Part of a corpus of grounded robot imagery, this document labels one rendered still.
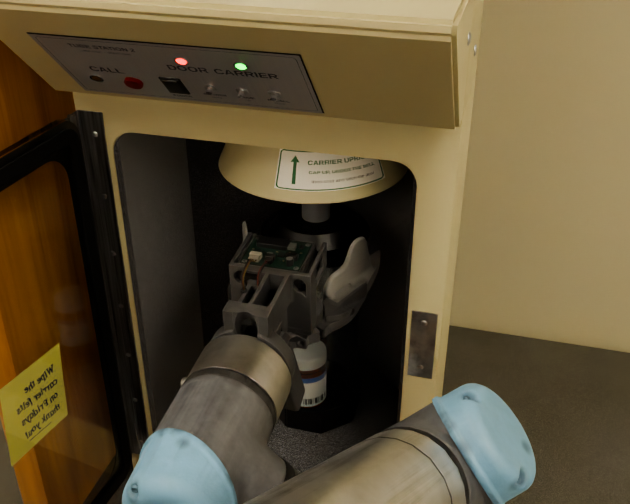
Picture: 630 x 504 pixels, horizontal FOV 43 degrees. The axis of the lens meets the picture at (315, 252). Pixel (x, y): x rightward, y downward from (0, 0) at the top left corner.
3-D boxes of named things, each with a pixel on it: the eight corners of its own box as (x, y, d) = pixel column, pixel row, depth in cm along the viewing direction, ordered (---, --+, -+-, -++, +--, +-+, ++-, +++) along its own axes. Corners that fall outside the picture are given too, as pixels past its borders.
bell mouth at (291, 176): (254, 118, 84) (252, 67, 81) (421, 135, 80) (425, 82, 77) (188, 191, 69) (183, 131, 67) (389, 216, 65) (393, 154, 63)
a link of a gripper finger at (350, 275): (403, 223, 74) (334, 263, 69) (400, 275, 77) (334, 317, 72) (378, 211, 76) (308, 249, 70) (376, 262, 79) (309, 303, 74)
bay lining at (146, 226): (233, 313, 106) (216, 48, 87) (429, 344, 100) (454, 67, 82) (154, 441, 85) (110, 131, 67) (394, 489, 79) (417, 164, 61)
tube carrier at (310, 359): (284, 357, 96) (280, 197, 85) (372, 373, 93) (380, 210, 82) (253, 417, 87) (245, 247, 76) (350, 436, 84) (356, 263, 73)
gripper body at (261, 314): (332, 238, 69) (292, 324, 59) (332, 317, 74) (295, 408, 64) (248, 227, 70) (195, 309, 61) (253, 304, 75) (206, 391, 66)
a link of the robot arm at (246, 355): (279, 450, 61) (179, 430, 62) (296, 408, 64) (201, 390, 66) (274, 376, 56) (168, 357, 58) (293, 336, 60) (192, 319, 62)
